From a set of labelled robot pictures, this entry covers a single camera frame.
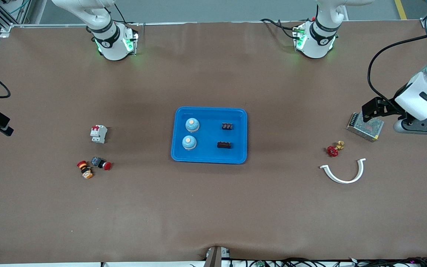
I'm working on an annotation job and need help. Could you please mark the metal mesh power supply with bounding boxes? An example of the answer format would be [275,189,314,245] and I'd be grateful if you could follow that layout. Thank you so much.
[346,111,384,142]

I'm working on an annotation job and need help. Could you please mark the white half-round pipe clamp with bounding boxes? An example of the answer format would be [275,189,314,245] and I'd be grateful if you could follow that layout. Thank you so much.
[320,158,367,184]

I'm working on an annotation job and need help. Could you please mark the red mushroom push button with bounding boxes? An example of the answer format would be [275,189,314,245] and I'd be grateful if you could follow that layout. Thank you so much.
[91,156,112,171]

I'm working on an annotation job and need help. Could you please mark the blue plastic tray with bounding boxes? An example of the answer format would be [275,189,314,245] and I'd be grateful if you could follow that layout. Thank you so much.
[171,107,248,164]

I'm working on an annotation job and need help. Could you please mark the orange emergency stop switch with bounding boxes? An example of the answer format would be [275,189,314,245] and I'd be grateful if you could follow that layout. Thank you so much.
[77,161,94,179]

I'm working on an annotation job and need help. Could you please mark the white circuit breaker red switch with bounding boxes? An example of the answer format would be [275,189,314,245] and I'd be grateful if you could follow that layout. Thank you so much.
[90,125,108,144]

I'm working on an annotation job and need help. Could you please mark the tangled black cables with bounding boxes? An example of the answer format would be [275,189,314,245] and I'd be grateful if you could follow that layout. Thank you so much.
[228,257,427,267]

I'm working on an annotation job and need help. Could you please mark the black left base cable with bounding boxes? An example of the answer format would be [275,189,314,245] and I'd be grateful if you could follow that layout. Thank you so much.
[260,18,300,39]

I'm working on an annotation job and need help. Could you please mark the black base cable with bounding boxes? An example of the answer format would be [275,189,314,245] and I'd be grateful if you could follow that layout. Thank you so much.
[114,3,142,26]
[260,18,300,39]

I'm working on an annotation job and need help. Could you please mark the black right base cable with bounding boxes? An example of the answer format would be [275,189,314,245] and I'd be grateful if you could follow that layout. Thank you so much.
[114,3,142,26]

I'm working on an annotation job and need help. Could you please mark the grey metal bracket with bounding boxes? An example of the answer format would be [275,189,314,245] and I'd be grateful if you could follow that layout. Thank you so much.
[203,245,231,267]

